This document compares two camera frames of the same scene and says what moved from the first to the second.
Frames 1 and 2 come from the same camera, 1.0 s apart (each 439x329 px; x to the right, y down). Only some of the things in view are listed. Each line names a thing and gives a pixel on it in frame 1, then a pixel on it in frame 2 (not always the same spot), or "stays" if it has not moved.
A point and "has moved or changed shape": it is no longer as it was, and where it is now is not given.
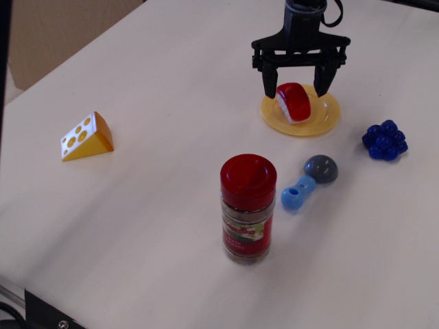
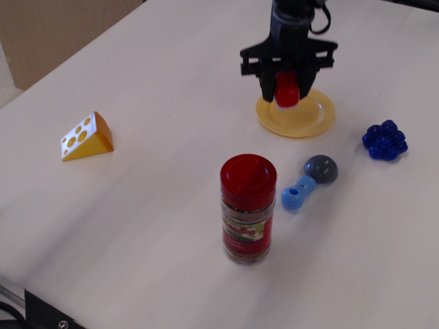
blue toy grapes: (385, 141) stays
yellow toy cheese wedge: (92, 136) stays
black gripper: (300, 44) -> (290, 48)
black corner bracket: (40, 314) stays
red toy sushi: (294, 102) has moved or changed shape
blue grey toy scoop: (319, 168) stays
